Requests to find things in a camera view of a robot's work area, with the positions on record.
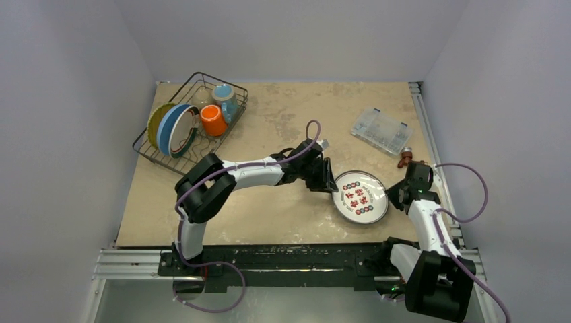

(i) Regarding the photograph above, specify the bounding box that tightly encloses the brown pipe fitting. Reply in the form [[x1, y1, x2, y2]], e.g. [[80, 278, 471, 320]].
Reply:
[[397, 151, 428, 168]]

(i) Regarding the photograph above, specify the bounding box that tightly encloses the red translucent cup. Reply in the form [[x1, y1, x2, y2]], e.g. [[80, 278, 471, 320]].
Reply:
[[200, 104, 228, 137]]

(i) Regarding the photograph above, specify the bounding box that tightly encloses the round woven bamboo mat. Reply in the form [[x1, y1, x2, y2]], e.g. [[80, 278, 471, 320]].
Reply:
[[146, 102, 176, 149]]

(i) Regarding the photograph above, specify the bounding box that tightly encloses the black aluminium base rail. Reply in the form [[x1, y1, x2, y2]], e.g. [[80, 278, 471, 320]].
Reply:
[[91, 242, 485, 295]]

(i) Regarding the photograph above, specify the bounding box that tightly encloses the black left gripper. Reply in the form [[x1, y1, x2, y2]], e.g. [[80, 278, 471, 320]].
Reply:
[[299, 157, 338, 194]]

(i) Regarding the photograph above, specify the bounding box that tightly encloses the striped rim white plate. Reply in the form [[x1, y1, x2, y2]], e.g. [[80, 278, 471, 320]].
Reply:
[[169, 105, 199, 159]]

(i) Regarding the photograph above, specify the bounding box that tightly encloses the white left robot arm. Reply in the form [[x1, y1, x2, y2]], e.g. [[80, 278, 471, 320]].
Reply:
[[174, 139, 339, 275]]

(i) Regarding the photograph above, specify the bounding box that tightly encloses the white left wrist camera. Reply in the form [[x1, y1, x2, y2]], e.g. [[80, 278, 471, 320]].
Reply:
[[316, 139, 329, 151]]

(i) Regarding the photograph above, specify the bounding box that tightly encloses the white plate with red characters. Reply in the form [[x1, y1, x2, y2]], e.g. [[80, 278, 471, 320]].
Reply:
[[332, 170, 389, 225]]

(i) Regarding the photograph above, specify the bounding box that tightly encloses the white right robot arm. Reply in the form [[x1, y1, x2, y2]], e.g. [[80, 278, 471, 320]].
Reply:
[[378, 162, 476, 322]]

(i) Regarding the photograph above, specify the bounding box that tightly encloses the blue plate with bamboo pattern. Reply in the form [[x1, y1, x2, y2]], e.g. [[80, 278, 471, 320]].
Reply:
[[156, 104, 191, 155]]

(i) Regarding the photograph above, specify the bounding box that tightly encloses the blue butterfly mug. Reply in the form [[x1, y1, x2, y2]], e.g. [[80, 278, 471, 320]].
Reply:
[[211, 84, 239, 124]]

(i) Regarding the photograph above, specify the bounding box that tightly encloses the clear plastic screw box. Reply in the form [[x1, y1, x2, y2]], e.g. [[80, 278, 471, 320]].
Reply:
[[351, 108, 413, 155]]

